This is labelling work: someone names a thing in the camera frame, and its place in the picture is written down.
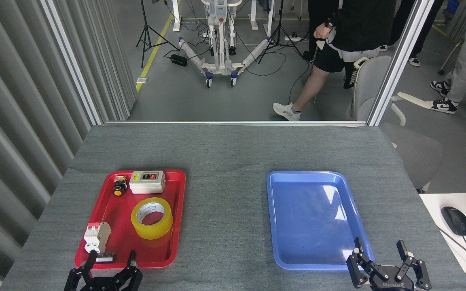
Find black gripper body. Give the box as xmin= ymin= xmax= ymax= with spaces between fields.
xmin=80 ymin=279 xmax=115 ymax=291
xmin=369 ymin=266 xmax=415 ymax=291

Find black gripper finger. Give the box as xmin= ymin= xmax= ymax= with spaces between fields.
xmin=396 ymin=240 xmax=432 ymax=291
xmin=64 ymin=249 xmax=98 ymax=291
xmin=112 ymin=249 xmax=143 ymax=291
xmin=346 ymin=237 xmax=381 ymax=289

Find yellow tape roll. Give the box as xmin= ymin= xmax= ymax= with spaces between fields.
xmin=131 ymin=197 xmax=173 ymax=240

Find person's hand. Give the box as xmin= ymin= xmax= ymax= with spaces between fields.
xmin=314 ymin=22 xmax=334 ymax=41

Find white circuit breaker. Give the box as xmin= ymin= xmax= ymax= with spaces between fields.
xmin=83 ymin=221 xmax=112 ymax=254

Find red plastic tray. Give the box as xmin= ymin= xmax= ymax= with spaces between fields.
xmin=74 ymin=169 xmax=186 ymax=269

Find black computer mouse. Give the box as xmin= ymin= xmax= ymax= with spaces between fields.
xmin=441 ymin=206 xmax=466 ymax=236

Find blue plastic tray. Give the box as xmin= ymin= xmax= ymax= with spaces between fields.
xmin=266 ymin=171 xmax=375 ymax=271

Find white desk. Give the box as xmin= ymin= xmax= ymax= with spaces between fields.
xmin=418 ymin=193 xmax=466 ymax=291

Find black yellow push button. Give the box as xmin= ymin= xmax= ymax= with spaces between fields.
xmin=112 ymin=175 xmax=128 ymax=197

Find grey office chair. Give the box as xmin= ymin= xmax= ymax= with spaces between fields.
xmin=345 ymin=55 xmax=445 ymax=194

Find person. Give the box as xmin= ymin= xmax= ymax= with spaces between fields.
xmin=273 ymin=0 xmax=397 ymax=121
xmin=425 ymin=0 xmax=466 ymax=114
xmin=380 ymin=0 xmax=446 ymax=67

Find white wheeled stand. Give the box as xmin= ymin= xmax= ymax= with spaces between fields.
xmin=178 ymin=0 xmax=271 ymax=88

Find black tripod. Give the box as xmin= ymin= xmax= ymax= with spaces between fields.
xmin=257 ymin=0 xmax=304 ymax=64
xmin=136 ymin=0 xmax=179 ymax=68

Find white table leg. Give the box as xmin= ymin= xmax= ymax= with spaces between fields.
xmin=248 ymin=0 xmax=258 ymax=30
xmin=172 ymin=0 xmax=182 ymax=32
xmin=266 ymin=0 xmax=276 ymax=37

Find grey push button switch box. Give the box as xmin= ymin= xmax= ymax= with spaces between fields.
xmin=129 ymin=170 xmax=166 ymax=194

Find silver frame rail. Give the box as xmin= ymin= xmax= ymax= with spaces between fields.
xmin=103 ymin=120 xmax=368 ymax=127

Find black floor cable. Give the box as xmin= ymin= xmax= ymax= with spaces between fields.
xmin=288 ymin=69 xmax=310 ymax=106
xmin=246 ymin=52 xmax=287 ymax=77

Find silver frame post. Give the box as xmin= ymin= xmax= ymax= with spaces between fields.
xmin=366 ymin=0 xmax=436 ymax=127
xmin=39 ymin=0 xmax=104 ymax=126

